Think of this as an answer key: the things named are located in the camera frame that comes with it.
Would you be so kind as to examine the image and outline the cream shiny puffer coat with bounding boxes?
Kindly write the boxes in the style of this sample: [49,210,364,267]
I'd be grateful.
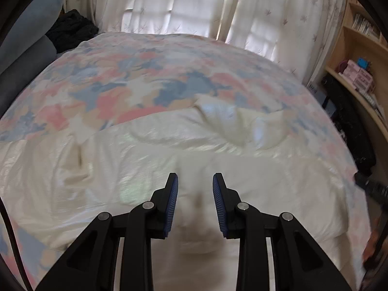
[1,95,349,290]

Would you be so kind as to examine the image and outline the pastel patchwork bedspread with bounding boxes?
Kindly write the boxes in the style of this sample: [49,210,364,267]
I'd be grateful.
[1,33,370,290]

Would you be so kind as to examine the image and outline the pink storage boxes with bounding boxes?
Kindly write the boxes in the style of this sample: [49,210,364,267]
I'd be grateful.
[342,60,373,92]

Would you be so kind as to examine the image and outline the wooden bookshelf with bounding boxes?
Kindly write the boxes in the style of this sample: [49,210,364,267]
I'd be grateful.
[325,0,387,138]

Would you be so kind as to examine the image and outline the black fuzzy cushion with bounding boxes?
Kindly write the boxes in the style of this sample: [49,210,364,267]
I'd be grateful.
[46,9,99,54]

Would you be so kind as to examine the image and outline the white floral curtain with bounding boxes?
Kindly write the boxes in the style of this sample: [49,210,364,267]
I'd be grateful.
[65,0,347,83]

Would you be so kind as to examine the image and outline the black cable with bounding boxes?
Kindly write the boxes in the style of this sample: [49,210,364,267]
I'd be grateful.
[0,196,34,291]

